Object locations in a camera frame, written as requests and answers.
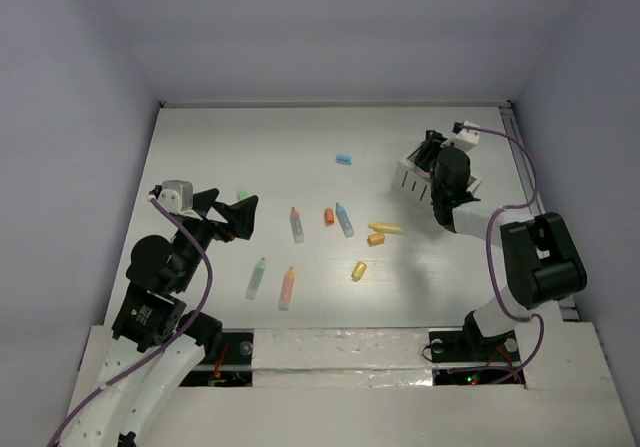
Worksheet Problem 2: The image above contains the orange clear marker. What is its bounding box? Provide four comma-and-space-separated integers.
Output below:
290, 207, 304, 244

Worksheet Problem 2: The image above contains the blue marker cap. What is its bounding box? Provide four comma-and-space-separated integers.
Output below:
336, 154, 352, 165

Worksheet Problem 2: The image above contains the blue pastel marker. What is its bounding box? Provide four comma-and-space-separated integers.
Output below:
335, 203, 354, 238

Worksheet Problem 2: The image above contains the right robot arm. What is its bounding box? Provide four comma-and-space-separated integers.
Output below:
413, 122, 587, 359

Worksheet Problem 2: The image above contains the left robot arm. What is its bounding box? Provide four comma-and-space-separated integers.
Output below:
49, 180, 259, 446

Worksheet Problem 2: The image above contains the white two-slot pen holder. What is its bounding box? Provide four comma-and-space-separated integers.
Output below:
392, 139, 453, 208

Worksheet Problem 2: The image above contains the green pastel marker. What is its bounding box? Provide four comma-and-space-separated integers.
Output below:
245, 257, 266, 300

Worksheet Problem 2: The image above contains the yellow pastel marker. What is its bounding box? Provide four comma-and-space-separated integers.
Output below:
368, 222, 406, 235

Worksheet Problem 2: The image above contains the orange marker cap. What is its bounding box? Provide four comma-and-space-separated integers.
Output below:
324, 208, 335, 226

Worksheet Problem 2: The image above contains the orange pastel marker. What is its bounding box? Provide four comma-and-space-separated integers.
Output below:
278, 267, 295, 311

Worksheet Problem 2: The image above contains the dark yellow marker cap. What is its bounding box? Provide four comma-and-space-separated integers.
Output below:
367, 232, 386, 246

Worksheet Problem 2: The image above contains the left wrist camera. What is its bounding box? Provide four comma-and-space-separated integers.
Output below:
147, 180, 198, 218

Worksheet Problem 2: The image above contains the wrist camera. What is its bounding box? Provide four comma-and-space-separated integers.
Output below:
450, 121, 480, 153
147, 180, 198, 218

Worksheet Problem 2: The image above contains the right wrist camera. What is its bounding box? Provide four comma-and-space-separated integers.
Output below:
450, 121, 480, 153

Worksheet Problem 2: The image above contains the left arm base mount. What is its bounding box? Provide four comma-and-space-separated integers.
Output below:
180, 330, 254, 388

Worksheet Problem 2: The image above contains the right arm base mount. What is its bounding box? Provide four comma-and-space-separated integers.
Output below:
421, 314, 526, 386

